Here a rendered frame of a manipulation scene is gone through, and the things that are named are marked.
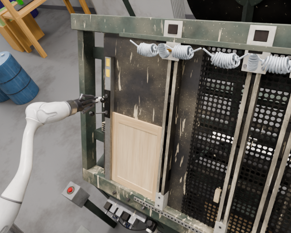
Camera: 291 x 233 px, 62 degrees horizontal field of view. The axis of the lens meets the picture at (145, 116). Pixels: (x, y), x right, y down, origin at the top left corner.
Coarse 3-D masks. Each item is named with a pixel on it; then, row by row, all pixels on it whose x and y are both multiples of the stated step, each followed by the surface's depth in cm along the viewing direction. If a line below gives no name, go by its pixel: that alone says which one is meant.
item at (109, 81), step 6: (114, 60) 160; (108, 66) 160; (114, 66) 162; (114, 72) 163; (108, 78) 163; (114, 78) 165; (108, 84) 164; (114, 84) 166; (108, 120) 173; (108, 126) 175; (108, 132) 177; (108, 138) 179; (108, 144) 180; (108, 150) 182; (108, 156) 184; (108, 162) 186; (108, 168) 188; (108, 174) 190
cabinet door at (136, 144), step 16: (112, 128) 176; (128, 128) 168; (144, 128) 159; (160, 128) 152; (112, 144) 181; (128, 144) 172; (144, 144) 163; (112, 160) 186; (128, 160) 176; (144, 160) 167; (112, 176) 191; (128, 176) 181; (144, 176) 171; (144, 192) 175
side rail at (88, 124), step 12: (84, 36) 165; (84, 48) 167; (84, 60) 170; (84, 72) 173; (84, 84) 176; (84, 120) 187; (84, 132) 191; (84, 144) 195; (84, 156) 199; (96, 156) 208; (84, 168) 204
